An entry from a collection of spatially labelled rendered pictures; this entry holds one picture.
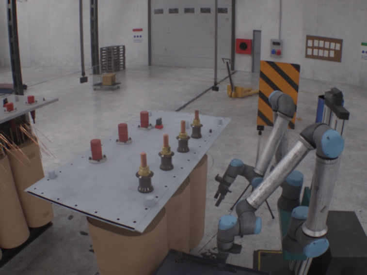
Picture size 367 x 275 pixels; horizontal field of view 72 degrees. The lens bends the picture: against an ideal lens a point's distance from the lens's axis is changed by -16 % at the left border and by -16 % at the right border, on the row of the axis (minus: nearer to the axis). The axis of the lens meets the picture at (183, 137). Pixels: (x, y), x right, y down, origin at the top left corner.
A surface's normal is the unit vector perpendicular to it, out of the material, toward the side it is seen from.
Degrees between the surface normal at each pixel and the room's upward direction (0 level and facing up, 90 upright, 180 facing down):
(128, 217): 0
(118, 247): 90
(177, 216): 90
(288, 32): 90
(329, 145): 83
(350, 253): 0
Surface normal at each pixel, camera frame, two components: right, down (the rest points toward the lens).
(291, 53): -0.36, 0.34
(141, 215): 0.00, -0.93
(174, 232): 0.54, 0.31
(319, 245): 0.05, 0.44
